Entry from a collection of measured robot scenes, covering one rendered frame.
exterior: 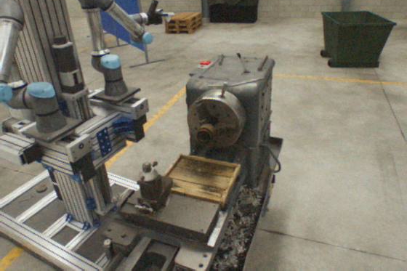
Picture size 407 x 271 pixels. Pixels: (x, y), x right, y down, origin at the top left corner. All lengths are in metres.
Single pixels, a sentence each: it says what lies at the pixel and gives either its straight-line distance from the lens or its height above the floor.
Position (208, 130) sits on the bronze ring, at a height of 1.11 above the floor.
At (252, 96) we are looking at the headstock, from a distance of 1.70.
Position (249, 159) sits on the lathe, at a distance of 1.90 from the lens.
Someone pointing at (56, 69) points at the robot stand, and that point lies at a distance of 1.90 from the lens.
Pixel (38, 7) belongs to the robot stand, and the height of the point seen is 1.73.
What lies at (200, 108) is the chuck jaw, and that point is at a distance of 1.60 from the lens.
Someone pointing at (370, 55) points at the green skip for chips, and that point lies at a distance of 6.19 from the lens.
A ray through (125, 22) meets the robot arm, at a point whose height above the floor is 1.59.
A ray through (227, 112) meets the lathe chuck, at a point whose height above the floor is 1.17.
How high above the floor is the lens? 1.88
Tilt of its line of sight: 27 degrees down
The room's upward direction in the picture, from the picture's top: 3 degrees counter-clockwise
